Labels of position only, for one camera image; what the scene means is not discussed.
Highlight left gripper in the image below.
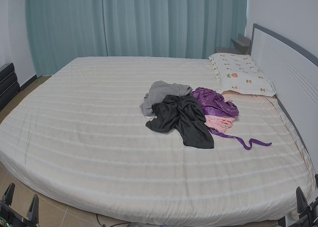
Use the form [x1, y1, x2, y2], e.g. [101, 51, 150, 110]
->
[0, 182, 39, 227]

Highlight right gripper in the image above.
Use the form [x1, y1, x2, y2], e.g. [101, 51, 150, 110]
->
[294, 174, 318, 227]

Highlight black garment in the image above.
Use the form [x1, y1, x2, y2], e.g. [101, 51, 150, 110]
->
[145, 94, 214, 150]

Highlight bed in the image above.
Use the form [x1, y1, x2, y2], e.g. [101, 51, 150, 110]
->
[0, 24, 318, 226]

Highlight pink garment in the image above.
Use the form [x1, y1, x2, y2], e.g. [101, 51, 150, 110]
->
[204, 114, 235, 131]

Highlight black chest of drawers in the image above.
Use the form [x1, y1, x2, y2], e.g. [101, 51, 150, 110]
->
[0, 63, 22, 111]

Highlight purple garment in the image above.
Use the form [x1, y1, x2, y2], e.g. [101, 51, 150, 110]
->
[190, 87, 272, 151]

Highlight white printed pillow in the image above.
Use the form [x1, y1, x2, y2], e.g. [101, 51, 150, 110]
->
[208, 53, 277, 97]

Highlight grey-brown bedside table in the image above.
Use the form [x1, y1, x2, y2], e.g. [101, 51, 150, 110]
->
[216, 33, 252, 55]

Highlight grey garment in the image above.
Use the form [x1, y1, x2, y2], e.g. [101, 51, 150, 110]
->
[139, 81, 194, 119]

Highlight blue-green curtain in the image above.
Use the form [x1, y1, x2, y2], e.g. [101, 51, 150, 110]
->
[102, 0, 249, 59]
[25, 0, 108, 76]

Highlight black cable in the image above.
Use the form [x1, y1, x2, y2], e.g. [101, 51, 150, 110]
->
[96, 213, 107, 227]

